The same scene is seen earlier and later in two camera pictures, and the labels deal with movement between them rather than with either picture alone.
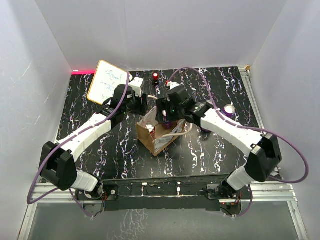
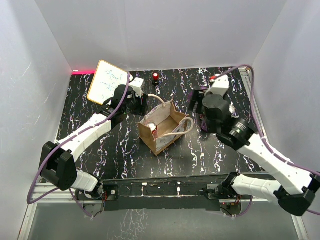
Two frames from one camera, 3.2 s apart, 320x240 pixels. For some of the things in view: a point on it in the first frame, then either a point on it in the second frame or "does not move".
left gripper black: x=141 y=109 does not move
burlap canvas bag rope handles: x=159 y=136 does not move
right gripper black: x=161 y=104 -> x=197 y=97
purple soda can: x=205 y=130 does not move
